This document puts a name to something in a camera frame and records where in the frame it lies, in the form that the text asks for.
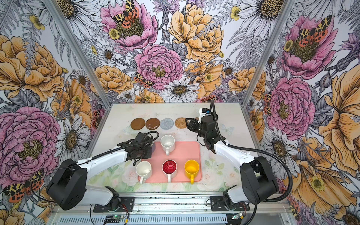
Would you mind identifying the large plain wooden coaster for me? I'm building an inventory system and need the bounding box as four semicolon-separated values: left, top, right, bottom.
130;118;146;130

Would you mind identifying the tan rattan round coaster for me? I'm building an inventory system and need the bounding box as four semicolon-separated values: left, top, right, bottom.
175;117;187;129

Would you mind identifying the scratched dark wooden coaster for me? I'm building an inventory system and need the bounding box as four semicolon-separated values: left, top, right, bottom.
145;118;160;130

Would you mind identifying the white speckled mug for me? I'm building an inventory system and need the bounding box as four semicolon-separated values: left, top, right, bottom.
160;135;175;156

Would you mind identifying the grey woven round coaster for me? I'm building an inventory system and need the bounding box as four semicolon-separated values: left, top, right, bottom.
160;118;174;130

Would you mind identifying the lavender mug white inside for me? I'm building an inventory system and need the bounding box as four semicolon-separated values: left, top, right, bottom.
151;142;156;152

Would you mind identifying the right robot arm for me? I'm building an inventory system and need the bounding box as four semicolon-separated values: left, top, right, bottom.
185;114;279;209

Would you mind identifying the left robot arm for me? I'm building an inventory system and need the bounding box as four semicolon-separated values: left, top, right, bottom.
46;131;159;212

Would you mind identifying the pink silicone tray mat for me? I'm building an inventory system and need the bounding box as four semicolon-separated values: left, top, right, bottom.
144;141;202;183

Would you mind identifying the red inside mug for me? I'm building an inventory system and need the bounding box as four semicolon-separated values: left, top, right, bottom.
162;159;178;183

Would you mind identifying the yellow mug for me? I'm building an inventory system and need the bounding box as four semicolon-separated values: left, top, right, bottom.
184;160;200;185

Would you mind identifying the green circuit board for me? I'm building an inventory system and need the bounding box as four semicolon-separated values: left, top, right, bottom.
103;215;124;225

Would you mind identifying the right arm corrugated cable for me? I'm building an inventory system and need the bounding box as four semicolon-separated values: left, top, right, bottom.
209;100;293;225

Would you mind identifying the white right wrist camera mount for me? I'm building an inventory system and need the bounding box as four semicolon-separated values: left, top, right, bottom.
198;108;210;124

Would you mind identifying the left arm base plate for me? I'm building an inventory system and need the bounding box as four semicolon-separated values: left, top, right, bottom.
93;197;135;213

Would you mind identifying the aluminium front rail frame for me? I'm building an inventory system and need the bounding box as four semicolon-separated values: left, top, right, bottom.
47;192;297;225

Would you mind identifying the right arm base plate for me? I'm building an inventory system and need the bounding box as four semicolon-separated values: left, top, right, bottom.
210;196;250;212

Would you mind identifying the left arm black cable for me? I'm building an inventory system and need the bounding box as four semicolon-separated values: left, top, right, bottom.
30;130;160;203

